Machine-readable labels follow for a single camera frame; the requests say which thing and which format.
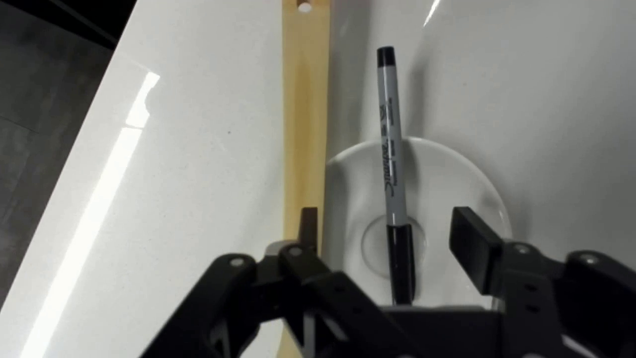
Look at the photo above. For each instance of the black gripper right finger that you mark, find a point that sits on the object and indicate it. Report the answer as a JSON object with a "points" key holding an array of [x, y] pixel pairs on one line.
{"points": [[556, 305]]}

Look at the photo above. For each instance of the white saucer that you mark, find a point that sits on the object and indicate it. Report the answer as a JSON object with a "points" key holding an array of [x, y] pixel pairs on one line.
{"points": [[457, 186]]}

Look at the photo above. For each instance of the wooden spoon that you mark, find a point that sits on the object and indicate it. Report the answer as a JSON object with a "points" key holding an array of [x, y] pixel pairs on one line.
{"points": [[306, 120]]}

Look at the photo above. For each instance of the black pen with grey barrel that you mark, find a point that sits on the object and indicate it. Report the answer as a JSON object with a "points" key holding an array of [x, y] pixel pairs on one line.
{"points": [[391, 172]]}

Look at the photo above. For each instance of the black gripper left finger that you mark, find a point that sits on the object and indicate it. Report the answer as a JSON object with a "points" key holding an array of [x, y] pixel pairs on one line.
{"points": [[290, 305]]}

